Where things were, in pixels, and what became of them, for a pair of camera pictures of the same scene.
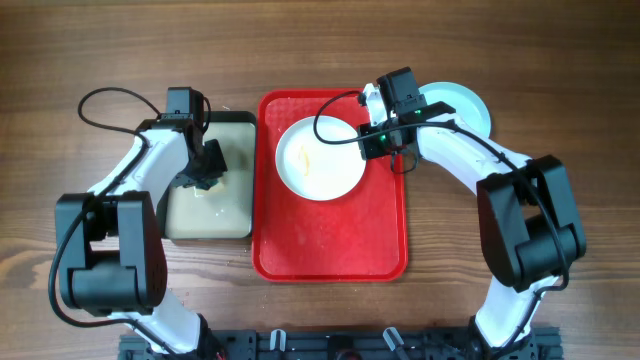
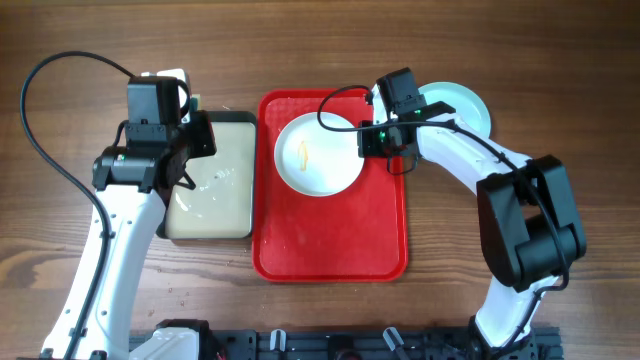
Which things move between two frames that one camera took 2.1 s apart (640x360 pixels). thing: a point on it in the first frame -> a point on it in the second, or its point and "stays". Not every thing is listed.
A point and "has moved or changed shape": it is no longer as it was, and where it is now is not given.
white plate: (316, 170) stays
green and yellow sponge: (216, 185) has moved or changed shape
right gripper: (373, 145) stays
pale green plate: (466, 106) stays
